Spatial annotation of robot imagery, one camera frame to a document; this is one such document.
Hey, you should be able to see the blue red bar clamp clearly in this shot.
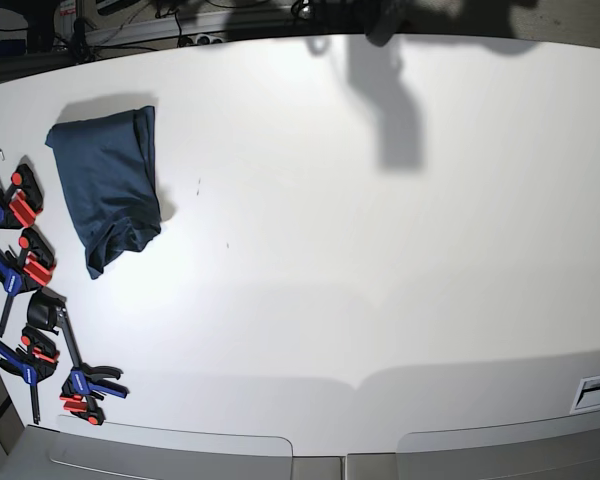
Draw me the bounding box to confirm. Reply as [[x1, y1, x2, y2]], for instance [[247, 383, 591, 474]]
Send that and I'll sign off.
[[0, 227, 56, 338], [0, 163, 43, 230], [0, 325, 59, 425]]

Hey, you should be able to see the white label slot plate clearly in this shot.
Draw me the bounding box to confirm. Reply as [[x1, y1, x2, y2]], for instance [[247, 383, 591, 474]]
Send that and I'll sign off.
[[570, 375, 600, 414]]

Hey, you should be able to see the black object at table top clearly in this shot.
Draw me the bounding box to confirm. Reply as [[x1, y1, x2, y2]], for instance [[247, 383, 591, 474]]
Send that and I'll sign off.
[[365, 0, 409, 47]]

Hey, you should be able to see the dark blue T-shirt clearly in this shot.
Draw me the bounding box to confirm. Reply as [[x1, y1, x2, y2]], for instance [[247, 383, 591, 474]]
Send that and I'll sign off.
[[46, 105, 161, 280]]

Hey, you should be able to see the long black bar clamp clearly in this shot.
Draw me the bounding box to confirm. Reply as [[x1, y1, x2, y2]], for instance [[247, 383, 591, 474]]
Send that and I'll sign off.
[[27, 291, 129, 426]]

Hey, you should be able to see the top blue red bar clamp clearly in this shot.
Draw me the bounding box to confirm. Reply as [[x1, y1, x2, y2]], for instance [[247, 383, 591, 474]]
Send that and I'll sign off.
[[0, 163, 43, 230]]

